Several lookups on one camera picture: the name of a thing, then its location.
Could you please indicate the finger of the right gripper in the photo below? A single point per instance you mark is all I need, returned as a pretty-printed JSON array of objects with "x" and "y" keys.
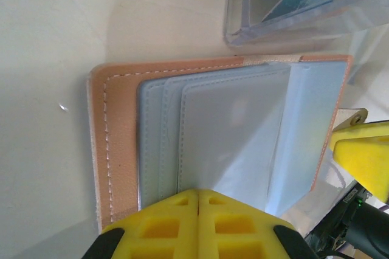
[
  {"x": 364, "y": 164},
  {"x": 367, "y": 131}
]

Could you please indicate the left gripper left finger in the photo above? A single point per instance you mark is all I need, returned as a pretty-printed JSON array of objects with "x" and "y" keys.
[{"x": 158, "y": 234}]

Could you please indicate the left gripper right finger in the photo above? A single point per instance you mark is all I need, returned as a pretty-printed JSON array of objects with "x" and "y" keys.
[{"x": 243, "y": 234}]

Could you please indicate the tan leather card holder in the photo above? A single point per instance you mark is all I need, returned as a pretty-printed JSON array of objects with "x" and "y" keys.
[{"x": 121, "y": 119}]

